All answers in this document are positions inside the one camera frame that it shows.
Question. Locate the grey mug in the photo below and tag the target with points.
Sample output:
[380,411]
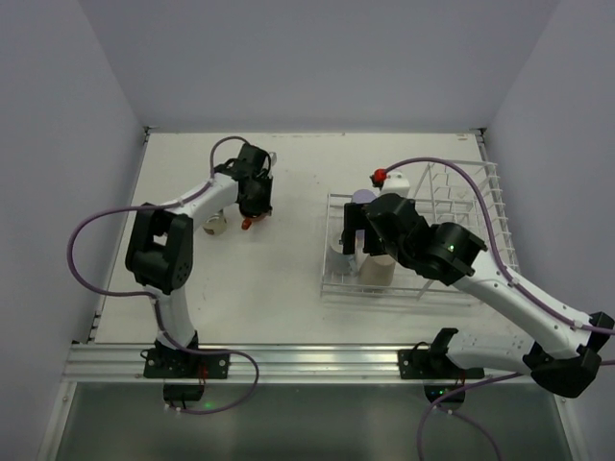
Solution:
[338,262]

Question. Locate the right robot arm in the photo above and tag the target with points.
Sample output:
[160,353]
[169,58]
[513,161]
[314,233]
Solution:
[558,347]

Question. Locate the orange ceramic mug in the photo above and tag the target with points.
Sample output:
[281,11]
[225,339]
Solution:
[250,221]

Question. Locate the aluminium mounting rail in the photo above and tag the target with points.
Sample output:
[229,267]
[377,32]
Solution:
[278,364]

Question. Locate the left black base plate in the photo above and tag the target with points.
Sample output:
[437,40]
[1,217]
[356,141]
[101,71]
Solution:
[165,363]

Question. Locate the white wire dish rack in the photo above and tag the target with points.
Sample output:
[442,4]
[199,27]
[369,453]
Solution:
[441,196]

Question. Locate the lavender plastic cup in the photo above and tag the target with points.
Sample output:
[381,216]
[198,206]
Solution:
[362,196]

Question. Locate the beige plastic cup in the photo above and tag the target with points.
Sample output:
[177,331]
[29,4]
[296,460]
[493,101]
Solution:
[376,272]

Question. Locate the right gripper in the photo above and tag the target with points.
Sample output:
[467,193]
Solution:
[361,217]

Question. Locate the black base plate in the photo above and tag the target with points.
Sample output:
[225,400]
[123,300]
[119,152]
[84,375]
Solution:
[165,363]
[429,361]

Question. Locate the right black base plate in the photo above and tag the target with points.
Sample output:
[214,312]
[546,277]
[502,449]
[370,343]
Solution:
[429,361]

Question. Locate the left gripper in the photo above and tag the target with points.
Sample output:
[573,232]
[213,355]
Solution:
[256,207]

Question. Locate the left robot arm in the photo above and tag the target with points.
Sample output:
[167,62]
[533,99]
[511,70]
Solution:
[161,246]

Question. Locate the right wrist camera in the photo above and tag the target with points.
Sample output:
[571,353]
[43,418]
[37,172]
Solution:
[395,183]

